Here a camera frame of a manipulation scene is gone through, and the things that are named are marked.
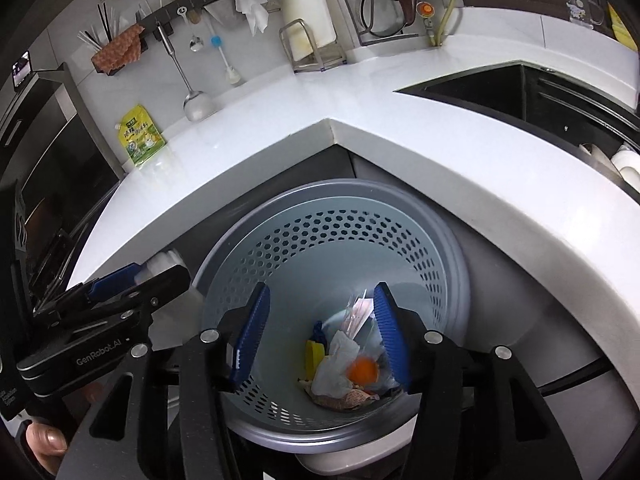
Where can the grey metal blade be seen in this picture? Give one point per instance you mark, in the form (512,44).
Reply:
(222,17)

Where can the clear plastic bag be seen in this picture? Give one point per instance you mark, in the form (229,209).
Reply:
(369,337)

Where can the person's left hand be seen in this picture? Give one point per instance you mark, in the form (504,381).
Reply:
(45,442)

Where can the white bowl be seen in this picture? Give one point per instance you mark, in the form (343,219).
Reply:
(627,162)

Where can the gas valve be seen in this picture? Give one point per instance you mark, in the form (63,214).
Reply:
(426,10)

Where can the bundle of chopsticks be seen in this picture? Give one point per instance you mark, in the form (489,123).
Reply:
(107,25)

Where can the yellow seasoning pouch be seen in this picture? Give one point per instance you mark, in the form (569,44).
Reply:
(142,135)

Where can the glass pot lid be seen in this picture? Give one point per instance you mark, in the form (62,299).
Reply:
(380,20)

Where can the orange patterned cloth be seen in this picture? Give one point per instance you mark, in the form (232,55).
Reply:
(120,50)

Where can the black gas stove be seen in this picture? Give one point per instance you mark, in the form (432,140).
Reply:
(55,255)

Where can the metal spoon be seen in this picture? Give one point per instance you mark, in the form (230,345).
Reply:
(196,44)

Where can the white tissue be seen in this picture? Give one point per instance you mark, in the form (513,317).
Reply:
(332,370)

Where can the white cutting board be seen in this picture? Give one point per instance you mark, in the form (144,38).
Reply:
(305,0)

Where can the grey perforated wastebasket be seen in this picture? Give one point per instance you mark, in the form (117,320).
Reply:
(325,240)

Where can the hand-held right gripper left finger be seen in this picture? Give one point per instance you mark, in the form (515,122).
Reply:
(250,332)

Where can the white hanging cloth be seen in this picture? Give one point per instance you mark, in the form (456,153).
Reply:
(252,7)

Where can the small orange fruit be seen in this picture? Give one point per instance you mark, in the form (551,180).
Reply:
(362,371)

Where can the metal spatula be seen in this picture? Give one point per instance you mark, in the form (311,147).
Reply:
(200,105)

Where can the white plastic bin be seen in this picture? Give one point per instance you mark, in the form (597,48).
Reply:
(350,460)

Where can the small black device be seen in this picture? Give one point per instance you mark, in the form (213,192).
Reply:
(21,70)

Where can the dark kitchen sink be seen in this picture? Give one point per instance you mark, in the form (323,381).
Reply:
(500,90)

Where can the yellow plastic lid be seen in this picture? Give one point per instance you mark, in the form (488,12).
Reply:
(315,357)

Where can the printed glass cup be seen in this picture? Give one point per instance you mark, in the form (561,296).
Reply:
(582,5)

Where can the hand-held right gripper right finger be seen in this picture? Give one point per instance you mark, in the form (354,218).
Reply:
(392,332)

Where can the red beige snack wrapper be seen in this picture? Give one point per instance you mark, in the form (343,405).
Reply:
(345,400)

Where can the yellow packet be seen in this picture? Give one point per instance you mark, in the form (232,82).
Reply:
(622,25)

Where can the metal dish rack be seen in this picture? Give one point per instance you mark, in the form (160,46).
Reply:
(350,10)

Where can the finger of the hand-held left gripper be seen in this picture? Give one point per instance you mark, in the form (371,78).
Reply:
(115,280)
(160,285)

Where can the blue white bottle brush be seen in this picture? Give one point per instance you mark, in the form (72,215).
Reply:
(216,41)

